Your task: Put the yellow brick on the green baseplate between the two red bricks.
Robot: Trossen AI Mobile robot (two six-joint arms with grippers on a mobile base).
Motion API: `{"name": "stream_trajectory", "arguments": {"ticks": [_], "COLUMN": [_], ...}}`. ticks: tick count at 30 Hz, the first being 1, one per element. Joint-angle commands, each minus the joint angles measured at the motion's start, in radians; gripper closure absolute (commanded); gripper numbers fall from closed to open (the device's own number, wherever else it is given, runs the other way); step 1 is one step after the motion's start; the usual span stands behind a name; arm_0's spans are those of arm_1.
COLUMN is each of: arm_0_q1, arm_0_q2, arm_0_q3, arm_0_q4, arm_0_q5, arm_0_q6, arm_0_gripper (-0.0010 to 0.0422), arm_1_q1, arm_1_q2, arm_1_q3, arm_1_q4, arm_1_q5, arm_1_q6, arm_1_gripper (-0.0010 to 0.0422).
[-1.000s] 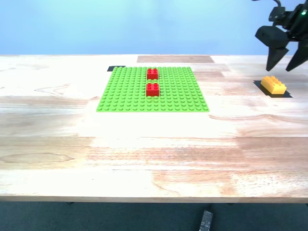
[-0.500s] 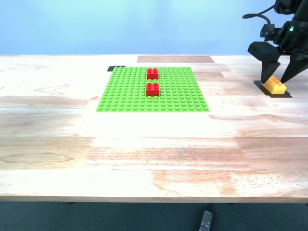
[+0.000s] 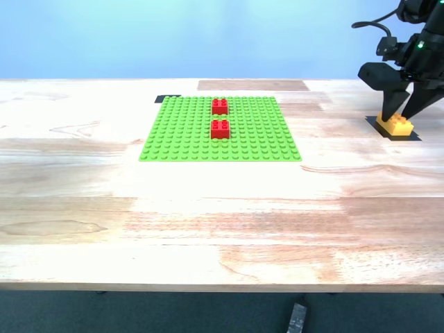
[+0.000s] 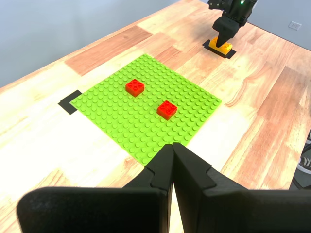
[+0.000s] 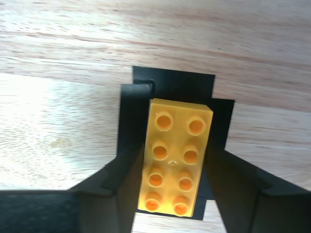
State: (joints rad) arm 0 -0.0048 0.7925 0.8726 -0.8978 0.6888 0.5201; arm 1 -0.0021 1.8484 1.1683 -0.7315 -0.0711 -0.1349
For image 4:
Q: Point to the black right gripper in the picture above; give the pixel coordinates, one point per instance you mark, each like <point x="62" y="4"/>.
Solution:
<point x="235" y="15"/>

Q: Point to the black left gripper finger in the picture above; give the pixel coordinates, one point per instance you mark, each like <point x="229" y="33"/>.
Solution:
<point x="97" y="211"/>
<point x="243" y="211"/>

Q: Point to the yellow rectangular brick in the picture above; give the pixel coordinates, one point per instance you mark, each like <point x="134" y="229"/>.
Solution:
<point x="227" y="48"/>

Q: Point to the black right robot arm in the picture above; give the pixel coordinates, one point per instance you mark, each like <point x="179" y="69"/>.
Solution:
<point x="243" y="4"/>

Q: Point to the green studded baseplate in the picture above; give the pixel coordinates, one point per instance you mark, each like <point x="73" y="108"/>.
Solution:
<point x="116" y="116"/>

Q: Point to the red square brick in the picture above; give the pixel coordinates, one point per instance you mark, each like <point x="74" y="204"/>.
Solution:
<point x="134" y="88"/>
<point x="167" y="110"/>

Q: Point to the black tape rectangle marker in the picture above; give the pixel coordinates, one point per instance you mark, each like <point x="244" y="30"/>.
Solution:
<point x="230" y="55"/>

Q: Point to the black white sneaker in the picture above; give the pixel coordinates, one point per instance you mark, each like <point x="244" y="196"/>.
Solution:
<point x="309" y="138"/>
<point x="305" y="162"/>

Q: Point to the black tape corner marker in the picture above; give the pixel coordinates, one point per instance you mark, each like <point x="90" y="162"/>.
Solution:
<point x="69" y="106"/>

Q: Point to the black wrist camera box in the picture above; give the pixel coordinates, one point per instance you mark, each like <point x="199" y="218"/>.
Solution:
<point x="216" y="4"/>

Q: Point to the white wall outlet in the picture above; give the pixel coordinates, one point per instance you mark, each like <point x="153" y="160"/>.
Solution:
<point x="295" y="25"/>

